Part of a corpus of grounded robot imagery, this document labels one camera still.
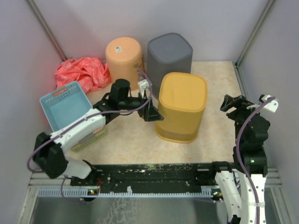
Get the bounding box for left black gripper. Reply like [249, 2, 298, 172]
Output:
[120, 89, 164, 122]

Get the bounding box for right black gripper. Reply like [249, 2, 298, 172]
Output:
[220, 94, 266, 144]

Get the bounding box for yellow slatted waste bin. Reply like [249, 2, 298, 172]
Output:
[155, 72, 208, 143]

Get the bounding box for peach capybara print bucket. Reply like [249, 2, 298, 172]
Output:
[105, 37, 144, 90]

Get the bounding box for grey slatted waste bin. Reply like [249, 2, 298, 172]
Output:
[147, 33, 193, 94]

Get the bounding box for blue plastic basket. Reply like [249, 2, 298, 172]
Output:
[40, 81, 92, 132]

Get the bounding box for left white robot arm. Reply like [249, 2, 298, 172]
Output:
[32, 79, 164, 185]

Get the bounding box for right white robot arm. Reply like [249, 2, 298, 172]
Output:
[208, 95, 278, 224]

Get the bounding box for stacked pastel baskets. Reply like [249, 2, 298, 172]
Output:
[71, 127, 107, 152]

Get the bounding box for pink plastic bag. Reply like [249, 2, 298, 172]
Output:
[55, 57, 112, 93]

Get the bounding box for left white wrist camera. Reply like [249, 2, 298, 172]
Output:
[138, 79, 150, 92]

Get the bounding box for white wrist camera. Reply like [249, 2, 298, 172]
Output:
[259, 94, 279, 113]
[138, 79, 150, 92]

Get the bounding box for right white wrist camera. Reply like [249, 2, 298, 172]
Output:
[259, 94, 279, 113]

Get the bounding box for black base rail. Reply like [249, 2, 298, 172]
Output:
[71, 161, 234, 194]

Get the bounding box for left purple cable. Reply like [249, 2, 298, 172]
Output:
[27, 69, 155, 173]

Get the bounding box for white slotted cable duct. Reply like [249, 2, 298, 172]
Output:
[37, 187, 222, 198]

